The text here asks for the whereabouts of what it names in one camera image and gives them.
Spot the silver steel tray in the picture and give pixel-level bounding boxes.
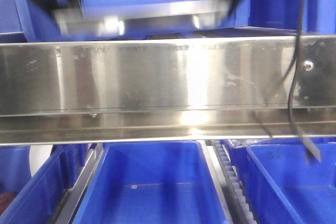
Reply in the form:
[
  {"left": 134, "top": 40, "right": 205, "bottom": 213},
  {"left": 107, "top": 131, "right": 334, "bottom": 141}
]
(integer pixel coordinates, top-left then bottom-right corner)
[{"left": 53, "top": 0, "right": 232, "bottom": 37}]

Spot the blue upper crate right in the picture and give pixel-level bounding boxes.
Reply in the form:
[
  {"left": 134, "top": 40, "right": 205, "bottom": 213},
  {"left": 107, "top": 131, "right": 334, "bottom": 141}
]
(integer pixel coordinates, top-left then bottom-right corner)
[{"left": 248, "top": 0, "right": 335, "bottom": 35}]

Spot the blue upper crate left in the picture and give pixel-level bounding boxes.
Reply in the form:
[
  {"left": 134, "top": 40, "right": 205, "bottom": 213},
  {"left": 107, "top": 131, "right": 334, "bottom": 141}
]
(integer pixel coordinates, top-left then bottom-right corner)
[{"left": 1, "top": 0, "right": 26, "bottom": 43}]

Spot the blue lower bin right front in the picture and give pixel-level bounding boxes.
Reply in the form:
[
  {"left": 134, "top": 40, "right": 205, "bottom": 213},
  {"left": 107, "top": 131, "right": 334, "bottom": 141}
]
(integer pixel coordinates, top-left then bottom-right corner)
[{"left": 224, "top": 137, "right": 335, "bottom": 223}]

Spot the blue bin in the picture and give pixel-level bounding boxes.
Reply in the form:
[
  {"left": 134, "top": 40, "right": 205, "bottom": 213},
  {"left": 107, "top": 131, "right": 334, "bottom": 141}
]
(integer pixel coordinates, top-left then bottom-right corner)
[
  {"left": 1, "top": 144, "right": 90, "bottom": 223},
  {"left": 224, "top": 137, "right": 335, "bottom": 223},
  {"left": 73, "top": 141, "right": 229, "bottom": 223}
]

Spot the blue lower bin left front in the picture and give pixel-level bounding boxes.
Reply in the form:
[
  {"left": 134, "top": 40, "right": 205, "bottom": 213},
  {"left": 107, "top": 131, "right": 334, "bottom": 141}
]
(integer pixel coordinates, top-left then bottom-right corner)
[{"left": 1, "top": 144, "right": 90, "bottom": 223}]

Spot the blue lower bin centre front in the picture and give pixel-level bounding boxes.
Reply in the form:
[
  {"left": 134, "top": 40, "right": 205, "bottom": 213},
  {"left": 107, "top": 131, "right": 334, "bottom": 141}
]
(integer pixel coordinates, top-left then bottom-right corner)
[{"left": 73, "top": 141, "right": 229, "bottom": 223}]

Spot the roller track right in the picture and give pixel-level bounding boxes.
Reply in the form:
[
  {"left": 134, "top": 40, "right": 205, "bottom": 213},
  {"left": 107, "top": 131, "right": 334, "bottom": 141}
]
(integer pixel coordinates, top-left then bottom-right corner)
[{"left": 211, "top": 140, "right": 258, "bottom": 224}]

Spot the rail screw right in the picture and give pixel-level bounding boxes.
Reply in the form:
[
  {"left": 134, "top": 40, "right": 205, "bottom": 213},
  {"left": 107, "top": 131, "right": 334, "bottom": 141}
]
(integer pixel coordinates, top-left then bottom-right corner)
[{"left": 302, "top": 60, "right": 314, "bottom": 72}]

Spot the stainless steel shelf front rail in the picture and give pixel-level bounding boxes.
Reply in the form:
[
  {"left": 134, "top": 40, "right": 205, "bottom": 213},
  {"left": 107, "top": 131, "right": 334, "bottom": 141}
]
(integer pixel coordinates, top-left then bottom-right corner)
[{"left": 1, "top": 36, "right": 335, "bottom": 145}]

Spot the black hanging cable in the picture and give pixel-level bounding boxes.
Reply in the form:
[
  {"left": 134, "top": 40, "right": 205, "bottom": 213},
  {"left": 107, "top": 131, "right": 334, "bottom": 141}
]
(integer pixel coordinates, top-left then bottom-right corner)
[{"left": 287, "top": 0, "right": 322, "bottom": 162}]

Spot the metal divider rail left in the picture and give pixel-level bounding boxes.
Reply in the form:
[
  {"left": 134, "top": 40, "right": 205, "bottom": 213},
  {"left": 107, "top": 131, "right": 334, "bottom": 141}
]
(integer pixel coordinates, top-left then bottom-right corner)
[{"left": 49, "top": 143, "right": 103, "bottom": 223}]

